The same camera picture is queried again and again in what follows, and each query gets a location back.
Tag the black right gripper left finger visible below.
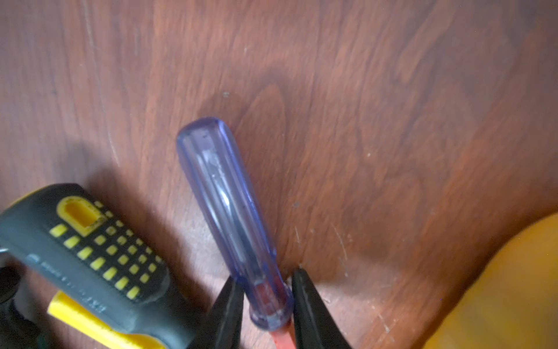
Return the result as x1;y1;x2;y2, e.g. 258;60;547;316
187;277;244;349

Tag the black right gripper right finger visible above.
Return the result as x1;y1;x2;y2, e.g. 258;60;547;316
292;268;352;349

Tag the blue transparent red screwdriver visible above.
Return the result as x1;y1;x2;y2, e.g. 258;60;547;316
177;117;296;348

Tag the green black screwdriver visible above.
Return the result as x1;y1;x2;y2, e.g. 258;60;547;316
1;247;52;349

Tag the black yellow dotted screwdriver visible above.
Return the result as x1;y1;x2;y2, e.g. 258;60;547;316
1;183;203;348

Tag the yellow plastic storage box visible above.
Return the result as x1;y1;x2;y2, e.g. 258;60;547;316
424;215;557;348

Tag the yellow handled screwdriver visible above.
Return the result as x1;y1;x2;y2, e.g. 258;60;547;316
47;291;165;349

